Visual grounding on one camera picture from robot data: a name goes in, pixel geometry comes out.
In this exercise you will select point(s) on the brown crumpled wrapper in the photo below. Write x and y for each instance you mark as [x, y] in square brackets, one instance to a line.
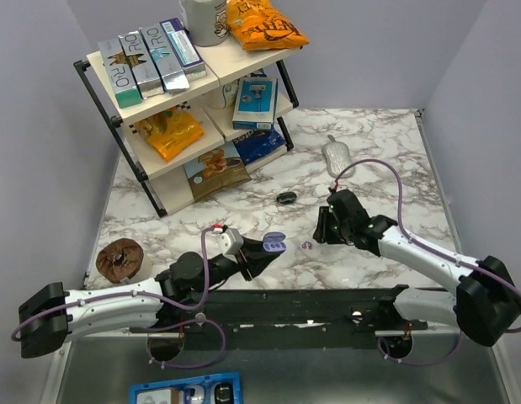
[120, 261]

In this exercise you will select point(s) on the purple white box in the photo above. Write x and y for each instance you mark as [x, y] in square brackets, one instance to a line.
[192, 63]

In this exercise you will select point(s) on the blue plastic tray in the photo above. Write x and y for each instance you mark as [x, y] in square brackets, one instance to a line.
[215, 388]

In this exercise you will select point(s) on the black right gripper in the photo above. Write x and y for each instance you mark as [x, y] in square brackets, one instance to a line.
[321, 232]

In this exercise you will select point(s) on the orange snack bag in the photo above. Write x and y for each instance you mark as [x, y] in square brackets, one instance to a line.
[169, 132]

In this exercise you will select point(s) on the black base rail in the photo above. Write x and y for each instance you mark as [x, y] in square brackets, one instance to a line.
[296, 319]

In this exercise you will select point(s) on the black frame wooden shelf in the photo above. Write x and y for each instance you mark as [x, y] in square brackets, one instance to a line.
[165, 183]

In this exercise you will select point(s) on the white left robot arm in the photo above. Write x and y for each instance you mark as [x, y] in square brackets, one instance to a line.
[54, 316]

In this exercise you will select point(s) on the orange chips bag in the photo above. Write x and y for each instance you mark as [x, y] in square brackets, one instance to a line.
[258, 25]

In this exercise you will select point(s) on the blue razor box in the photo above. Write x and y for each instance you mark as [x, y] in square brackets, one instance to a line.
[256, 103]

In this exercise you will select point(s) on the dark blue snack bag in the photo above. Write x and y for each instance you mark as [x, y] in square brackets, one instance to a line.
[257, 144]

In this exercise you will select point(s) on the teal RO box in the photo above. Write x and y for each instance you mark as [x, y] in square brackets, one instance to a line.
[119, 73]

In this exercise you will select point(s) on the brown cookie bag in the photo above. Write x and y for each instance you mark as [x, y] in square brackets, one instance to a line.
[216, 170]

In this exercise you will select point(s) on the white cup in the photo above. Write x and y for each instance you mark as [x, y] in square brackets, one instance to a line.
[222, 97]

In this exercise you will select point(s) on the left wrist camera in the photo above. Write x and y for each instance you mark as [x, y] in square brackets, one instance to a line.
[230, 241]

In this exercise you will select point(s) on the grey printed mug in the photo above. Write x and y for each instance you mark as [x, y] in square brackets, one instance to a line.
[206, 21]

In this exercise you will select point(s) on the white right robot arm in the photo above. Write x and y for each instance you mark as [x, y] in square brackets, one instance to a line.
[477, 297]

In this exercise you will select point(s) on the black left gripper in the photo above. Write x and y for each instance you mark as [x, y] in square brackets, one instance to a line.
[256, 263]

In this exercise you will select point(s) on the black earbud charging case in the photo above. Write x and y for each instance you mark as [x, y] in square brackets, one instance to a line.
[286, 198]

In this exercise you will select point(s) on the blue silver RO box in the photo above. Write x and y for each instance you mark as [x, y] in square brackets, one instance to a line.
[168, 65]

